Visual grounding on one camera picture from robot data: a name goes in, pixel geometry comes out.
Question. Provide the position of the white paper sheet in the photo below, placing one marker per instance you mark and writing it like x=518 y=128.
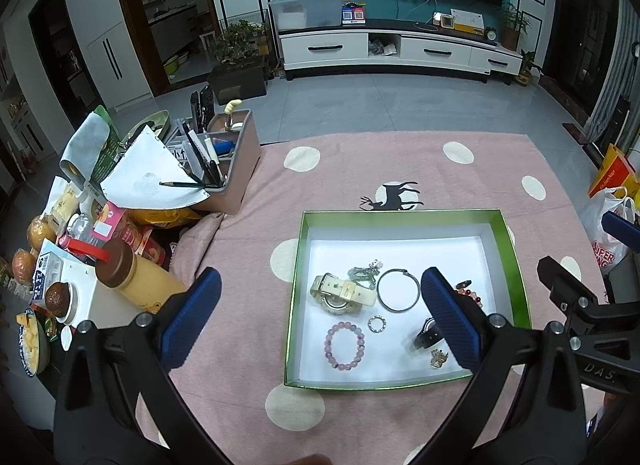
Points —
x=140 y=175

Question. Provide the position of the black remote control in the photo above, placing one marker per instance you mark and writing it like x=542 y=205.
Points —
x=202 y=107

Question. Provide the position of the green jade pendant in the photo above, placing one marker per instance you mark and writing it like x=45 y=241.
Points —
x=361 y=274

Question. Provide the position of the tall potted plant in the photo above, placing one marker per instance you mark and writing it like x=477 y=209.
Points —
x=512 y=27

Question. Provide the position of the pink snack cup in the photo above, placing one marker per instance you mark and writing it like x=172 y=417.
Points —
x=135 y=237

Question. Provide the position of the yellow snack bag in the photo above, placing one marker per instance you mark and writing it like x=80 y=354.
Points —
x=165 y=217

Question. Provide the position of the gold link jewelry piece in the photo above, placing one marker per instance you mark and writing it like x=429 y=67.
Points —
x=439 y=359

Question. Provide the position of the cream figurine stick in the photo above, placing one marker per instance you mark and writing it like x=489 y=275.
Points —
x=232 y=107

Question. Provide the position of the pale green bowl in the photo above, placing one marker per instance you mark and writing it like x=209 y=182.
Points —
x=155 y=120

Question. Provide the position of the cream wrist watch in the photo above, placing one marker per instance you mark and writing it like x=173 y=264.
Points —
x=350 y=291

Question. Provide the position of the white square box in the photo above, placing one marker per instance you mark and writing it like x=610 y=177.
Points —
x=82 y=290

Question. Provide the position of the small white digital clock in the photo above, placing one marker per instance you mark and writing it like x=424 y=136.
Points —
x=442 y=20

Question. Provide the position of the silver bangle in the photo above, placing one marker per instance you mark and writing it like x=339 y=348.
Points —
x=378 y=291

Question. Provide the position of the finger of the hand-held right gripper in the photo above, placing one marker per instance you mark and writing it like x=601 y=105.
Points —
x=621 y=225
x=565 y=280

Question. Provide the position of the leafy plant in dark planter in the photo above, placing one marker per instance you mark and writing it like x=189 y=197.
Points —
x=237 y=75

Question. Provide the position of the small potted plant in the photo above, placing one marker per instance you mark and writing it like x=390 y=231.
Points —
x=529 y=70

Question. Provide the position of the white television cabinet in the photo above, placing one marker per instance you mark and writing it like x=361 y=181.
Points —
x=440 y=50

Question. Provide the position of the green snack packet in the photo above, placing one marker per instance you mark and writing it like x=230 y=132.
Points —
x=107 y=150

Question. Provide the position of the yellow bottle with brown lid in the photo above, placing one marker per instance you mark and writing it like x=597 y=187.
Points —
x=137 y=280

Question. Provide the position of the black wrist watch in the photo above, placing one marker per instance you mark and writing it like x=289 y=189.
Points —
x=425 y=340

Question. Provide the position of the pink polka dot blanket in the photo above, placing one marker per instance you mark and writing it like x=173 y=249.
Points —
x=350 y=170

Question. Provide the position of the blue white milk carton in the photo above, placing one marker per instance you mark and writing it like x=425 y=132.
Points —
x=48 y=270

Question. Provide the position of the striped curtain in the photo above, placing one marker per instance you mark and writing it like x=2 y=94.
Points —
x=617 y=60

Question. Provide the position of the clear plastic storage bin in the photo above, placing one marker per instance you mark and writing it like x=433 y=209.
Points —
x=305 y=12

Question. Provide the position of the bunch of dark pens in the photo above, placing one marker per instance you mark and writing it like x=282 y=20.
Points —
x=205 y=160

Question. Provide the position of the yellow orange paper bag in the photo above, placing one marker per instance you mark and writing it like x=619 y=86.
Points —
x=612 y=172

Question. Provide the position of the small round alarm clock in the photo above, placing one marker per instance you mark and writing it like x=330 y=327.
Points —
x=490 y=35

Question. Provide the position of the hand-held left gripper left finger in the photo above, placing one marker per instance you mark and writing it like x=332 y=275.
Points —
x=192 y=315

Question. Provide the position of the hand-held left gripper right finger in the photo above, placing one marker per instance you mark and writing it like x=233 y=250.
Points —
x=450 y=315

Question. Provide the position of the grey crumpled bag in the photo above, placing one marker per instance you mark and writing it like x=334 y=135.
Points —
x=382 y=48

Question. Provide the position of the bowl of yellow fruit pieces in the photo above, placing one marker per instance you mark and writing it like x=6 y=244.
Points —
x=32 y=345

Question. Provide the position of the dark pencil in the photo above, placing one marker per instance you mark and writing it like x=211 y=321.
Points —
x=185 y=185

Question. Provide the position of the white yellow desk calendar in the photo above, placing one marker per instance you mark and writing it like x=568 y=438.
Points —
x=467 y=22

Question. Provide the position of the green cardboard box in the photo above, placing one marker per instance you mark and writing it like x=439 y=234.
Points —
x=350 y=255

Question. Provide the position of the white red printed plastic bag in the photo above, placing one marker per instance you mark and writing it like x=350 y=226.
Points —
x=605 y=235

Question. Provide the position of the brown round dessert cup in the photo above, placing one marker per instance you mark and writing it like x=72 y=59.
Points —
x=56 y=297

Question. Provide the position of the blue plastic tool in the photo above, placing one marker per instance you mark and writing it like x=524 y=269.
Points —
x=225 y=147

